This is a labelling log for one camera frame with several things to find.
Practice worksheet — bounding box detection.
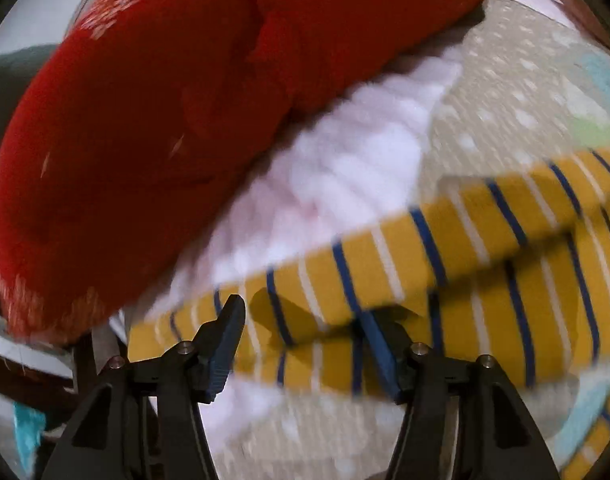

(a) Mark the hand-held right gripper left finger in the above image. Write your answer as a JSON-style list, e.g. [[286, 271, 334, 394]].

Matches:
[[40, 294, 247, 480]]

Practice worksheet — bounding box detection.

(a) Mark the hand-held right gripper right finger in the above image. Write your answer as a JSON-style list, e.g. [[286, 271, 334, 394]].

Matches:
[[357, 310, 560, 480]]

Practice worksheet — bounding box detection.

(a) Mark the yellow striped shirt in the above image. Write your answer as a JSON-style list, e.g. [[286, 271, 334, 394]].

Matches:
[[128, 146, 610, 480]]

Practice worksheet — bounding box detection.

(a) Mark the dark wooden furniture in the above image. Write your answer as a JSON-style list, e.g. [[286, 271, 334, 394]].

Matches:
[[0, 260, 131, 433]]

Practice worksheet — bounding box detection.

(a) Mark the white bed sheet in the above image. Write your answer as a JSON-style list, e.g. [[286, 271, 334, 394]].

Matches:
[[108, 0, 576, 448]]

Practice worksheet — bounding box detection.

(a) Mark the red floral bolster pillow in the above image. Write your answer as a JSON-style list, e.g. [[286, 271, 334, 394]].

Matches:
[[0, 0, 492, 346]]

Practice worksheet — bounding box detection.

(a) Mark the heart print quilt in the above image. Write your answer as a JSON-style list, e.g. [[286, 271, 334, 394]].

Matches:
[[210, 0, 610, 480]]

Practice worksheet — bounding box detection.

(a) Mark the teal pillow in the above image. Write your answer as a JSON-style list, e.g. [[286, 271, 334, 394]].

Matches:
[[0, 42, 61, 196]]

